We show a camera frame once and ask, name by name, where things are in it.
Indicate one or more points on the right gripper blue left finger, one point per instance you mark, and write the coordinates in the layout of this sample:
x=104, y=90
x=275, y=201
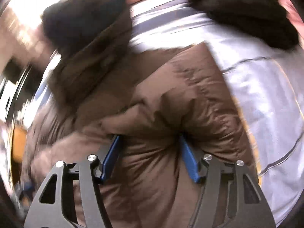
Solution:
x=108, y=156

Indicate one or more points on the black jacket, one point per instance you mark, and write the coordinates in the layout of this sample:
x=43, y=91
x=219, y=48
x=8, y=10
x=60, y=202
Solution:
x=263, y=19

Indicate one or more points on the white blue striped bed sheet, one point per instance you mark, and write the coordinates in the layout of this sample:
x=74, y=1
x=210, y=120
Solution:
x=266, y=86

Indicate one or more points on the brown puffer jacket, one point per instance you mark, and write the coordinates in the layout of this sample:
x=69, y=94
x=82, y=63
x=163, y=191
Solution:
x=101, y=88

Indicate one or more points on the wooden nightstand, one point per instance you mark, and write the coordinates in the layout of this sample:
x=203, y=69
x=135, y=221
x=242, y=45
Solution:
x=18, y=143

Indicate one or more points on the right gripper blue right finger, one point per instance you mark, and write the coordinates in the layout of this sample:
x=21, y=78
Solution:
x=194, y=162

